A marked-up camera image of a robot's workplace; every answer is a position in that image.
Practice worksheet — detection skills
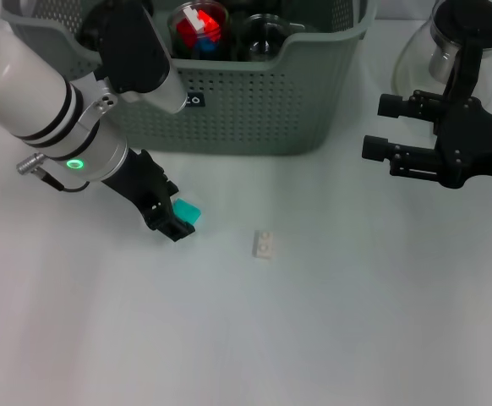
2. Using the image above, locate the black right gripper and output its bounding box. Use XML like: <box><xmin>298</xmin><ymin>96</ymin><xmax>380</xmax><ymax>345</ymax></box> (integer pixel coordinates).
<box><xmin>361</xmin><ymin>90</ymin><xmax>492</xmax><ymax>190</ymax></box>

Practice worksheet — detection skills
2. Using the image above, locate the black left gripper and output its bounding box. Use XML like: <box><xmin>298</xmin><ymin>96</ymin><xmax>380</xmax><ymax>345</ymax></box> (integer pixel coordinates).
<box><xmin>101</xmin><ymin>148</ymin><xmax>197</xmax><ymax>243</ymax></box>

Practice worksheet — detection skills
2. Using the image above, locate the cyan square building brick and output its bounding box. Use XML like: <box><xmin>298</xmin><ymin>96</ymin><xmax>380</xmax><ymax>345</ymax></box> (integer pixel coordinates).
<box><xmin>172</xmin><ymin>197</ymin><xmax>205</xmax><ymax>226</ymax></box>

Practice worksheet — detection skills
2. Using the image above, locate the glass jar with bricks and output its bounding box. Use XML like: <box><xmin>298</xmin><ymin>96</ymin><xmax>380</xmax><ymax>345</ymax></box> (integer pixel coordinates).
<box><xmin>167</xmin><ymin>1</ymin><xmax>230</xmax><ymax>60</ymax></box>

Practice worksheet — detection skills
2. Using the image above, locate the dark red long brick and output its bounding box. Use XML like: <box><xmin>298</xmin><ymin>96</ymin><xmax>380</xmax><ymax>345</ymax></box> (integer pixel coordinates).
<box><xmin>175</xmin><ymin>19</ymin><xmax>199</xmax><ymax>47</ymax></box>

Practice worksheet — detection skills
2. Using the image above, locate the orange-red sloped brick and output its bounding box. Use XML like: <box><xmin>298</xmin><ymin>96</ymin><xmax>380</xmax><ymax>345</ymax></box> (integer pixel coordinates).
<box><xmin>197</xmin><ymin>10</ymin><xmax>222</xmax><ymax>33</ymax></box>

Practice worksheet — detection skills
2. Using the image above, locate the grey perforated storage bin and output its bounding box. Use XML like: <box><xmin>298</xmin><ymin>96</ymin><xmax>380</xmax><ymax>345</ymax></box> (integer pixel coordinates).
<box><xmin>0</xmin><ymin>0</ymin><xmax>378</xmax><ymax>156</ymax></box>

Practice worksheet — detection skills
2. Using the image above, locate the dark clay teapot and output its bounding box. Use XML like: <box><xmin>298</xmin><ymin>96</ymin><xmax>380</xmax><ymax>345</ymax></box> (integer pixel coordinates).
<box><xmin>79</xmin><ymin>0</ymin><xmax>106</xmax><ymax>52</ymax></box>

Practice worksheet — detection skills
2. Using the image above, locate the glass pitcher black handle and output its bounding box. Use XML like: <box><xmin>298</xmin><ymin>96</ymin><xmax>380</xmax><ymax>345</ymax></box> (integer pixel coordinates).
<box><xmin>391</xmin><ymin>0</ymin><xmax>492</xmax><ymax>109</ymax></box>

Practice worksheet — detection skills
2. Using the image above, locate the dark thin cable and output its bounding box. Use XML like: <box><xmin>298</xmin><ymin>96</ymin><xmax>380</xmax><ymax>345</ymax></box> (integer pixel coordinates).
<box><xmin>42</xmin><ymin>173</ymin><xmax>91</xmax><ymax>193</ymax></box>

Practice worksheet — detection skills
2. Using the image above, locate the left gripper metal cable plug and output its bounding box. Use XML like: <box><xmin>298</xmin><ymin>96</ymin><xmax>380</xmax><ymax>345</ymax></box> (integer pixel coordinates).
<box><xmin>16</xmin><ymin>152</ymin><xmax>47</xmax><ymax>175</ymax></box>

